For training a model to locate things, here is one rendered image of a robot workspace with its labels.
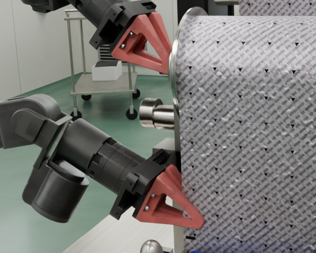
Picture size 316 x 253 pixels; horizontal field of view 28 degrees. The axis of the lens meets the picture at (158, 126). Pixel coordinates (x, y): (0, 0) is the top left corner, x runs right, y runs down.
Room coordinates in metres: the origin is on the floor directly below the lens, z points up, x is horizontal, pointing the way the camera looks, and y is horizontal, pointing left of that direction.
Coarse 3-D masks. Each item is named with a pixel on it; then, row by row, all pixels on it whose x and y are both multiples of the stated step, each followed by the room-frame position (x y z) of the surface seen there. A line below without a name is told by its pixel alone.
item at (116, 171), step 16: (112, 144) 0.76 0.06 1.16; (96, 160) 0.74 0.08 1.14; (112, 160) 0.73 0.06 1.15; (128, 160) 0.73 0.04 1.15; (144, 160) 0.73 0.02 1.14; (160, 160) 0.75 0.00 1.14; (96, 176) 0.73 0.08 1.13; (112, 176) 0.72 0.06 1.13; (128, 176) 0.68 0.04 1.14; (128, 192) 0.71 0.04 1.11; (112, 208) 0.69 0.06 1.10; (128, 208) 0.72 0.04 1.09
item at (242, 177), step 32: (192, 128) 0.70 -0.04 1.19; (224, 128) 0.69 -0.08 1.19; (256, 128) 0.67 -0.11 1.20; (288, 128) 0.65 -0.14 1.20; (192, 160) 0.70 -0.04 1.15; (224, 160) 0.69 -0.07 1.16; (256, 160) 0.67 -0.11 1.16; (288, 160) 0.65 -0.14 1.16; (192, 192) 0.70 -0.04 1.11; (224, 192) 0.69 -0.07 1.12; (256, 192) 0.67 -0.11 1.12; (288, 192) 0.65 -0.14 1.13; (224, 224) 0.69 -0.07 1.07; (256, 224) 0.67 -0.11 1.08; (288, 224) 0.65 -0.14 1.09
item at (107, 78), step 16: (80, 16) 5.27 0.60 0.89; (80, 32) 6.02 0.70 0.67; (96, 64) 5.79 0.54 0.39; (112, 64) 5.75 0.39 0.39; (128, 64) 5.21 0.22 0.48; (80, 80) 5.73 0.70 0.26; (96, 80) 5.67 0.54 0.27; (112, 80) 5.65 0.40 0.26; (128, 80) 5.22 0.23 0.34; (80, 112) 5.23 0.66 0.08; (128, 112) 5.21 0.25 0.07
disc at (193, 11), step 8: (192, 8) 0.76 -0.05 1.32; (200, 8) 0.78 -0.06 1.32; (184, 16) 0.74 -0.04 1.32; (192, 16) 0.75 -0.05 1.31; (184, 24) 0.73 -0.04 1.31; (176, 32) 0.72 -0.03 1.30; (184, 32) 0.73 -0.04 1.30; (176, 40) 0.71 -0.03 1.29; (176, 48) 0.71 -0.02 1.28; (176, 56) 0.71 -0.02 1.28; (176, 64) 0.70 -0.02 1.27; (176, 72) 0.70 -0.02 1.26; (176, 80) 0.70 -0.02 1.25; (176, 88) 0.70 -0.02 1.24; (176, 96) 0.70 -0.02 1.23; (176, 104) 0.71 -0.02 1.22
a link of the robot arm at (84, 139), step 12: (84, 120) 0.78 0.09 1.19; (72, 132) 0.75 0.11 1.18; (84, 132) 0.75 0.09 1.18; (96, 132) 0.76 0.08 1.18; (60, 144) 0.75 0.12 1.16; (72, 144) 0.74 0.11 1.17; (84, 144) 0.74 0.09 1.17; (96, 144) 0.74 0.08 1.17; (60, 156) 0.76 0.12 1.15; (72, 156) 0.74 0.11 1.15; (84, 156) 0.73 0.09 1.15; (96, 156) 0.74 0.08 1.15; (60, 168) 0.75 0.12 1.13; (72, 168) 0.77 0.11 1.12; (84, 168) 0.74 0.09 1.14
